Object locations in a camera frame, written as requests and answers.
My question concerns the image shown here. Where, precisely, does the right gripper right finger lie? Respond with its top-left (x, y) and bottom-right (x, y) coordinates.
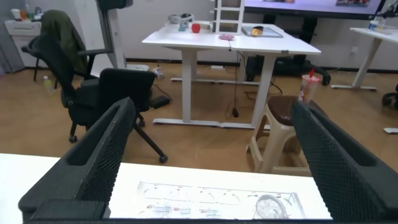
top-left (290, 101), bottom-right (398, 222)

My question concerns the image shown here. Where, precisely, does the brown top plastic stool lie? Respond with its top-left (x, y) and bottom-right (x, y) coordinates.
top-left (245, 95), bottom-right (328, 175)

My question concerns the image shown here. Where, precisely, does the white desktop drawer organizer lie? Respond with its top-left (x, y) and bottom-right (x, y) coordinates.
top-left (213, 0), bottom-right (246, 35)

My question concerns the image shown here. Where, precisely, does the white power strip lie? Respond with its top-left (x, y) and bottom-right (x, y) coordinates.
top-left (152, 65), bottom-right (165, 80)

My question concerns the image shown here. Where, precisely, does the green plastic bottle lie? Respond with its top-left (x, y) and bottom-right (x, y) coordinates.
top-left (42, 75), bottom-right (54, 94)

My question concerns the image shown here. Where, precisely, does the drink cup with red straw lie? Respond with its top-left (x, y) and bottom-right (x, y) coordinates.
top-left (298, 68), bottom-right (322, 104)

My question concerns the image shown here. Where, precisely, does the black floor power cable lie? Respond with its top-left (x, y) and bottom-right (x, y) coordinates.
top-left (229, 51), bottom-right (284, 119)

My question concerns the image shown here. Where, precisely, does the black office chair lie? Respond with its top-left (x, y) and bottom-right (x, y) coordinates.
top-left (37, 32), bottom-right (172, 164)

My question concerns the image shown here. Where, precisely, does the white and black headset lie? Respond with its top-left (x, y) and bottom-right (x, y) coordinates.
top-left (167, 12), bottom-right (195, 25)

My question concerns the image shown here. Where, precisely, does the grey tray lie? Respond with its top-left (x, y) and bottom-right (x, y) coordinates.
top-left (241, 26), bottom-right (284, 39)

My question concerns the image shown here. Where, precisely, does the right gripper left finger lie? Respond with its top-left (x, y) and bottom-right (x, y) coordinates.
top-left (17, 96), bottom-right (137, 222)

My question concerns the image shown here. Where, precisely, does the black metal chair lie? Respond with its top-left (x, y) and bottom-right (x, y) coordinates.
top-left (21, 34), bottom-right (63, 90)

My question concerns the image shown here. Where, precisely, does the dark green jacket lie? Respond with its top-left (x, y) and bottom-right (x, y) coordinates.
top-left (40, 9), bottom-right (88, 74)

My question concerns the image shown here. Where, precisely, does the clear plastic test tube rack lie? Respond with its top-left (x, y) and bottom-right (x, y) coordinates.
top-left (136, 181), bottom-right (307, 220)

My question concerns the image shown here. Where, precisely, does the white standing desk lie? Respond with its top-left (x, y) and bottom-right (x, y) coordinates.
top-left (141, 22), bottom-right (233, 128)
top-left (220, 23), bottom-right (322, 130)
top-left (330, 27), bottom-right (398, 92)

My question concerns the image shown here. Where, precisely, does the white drawer cabinet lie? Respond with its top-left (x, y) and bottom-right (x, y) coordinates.
top-left (4, 18), bottom-right (44, 68)

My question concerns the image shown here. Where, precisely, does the black display stand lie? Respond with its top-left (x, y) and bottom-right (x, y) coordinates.
top-left (245, 15), bottom-right (332, 86)

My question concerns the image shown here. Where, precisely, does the large display screen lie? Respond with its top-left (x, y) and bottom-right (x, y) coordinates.
top-left (244, 0), bottom-right (386, 20)

